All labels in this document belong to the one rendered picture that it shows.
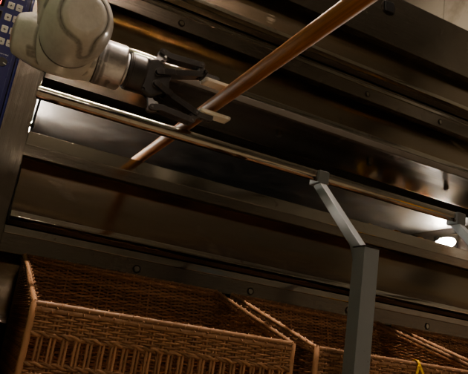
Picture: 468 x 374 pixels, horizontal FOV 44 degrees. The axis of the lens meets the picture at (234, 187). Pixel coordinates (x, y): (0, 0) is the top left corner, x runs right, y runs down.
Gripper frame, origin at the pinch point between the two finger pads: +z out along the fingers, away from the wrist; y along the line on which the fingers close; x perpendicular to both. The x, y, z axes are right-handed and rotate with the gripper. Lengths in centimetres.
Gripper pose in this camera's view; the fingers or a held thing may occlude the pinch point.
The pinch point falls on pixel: (217, 101)
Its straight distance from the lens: 122.2
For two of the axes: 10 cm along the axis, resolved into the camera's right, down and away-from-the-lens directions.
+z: 8.9, 2.5, 3.9
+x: 4.4, -1.8, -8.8
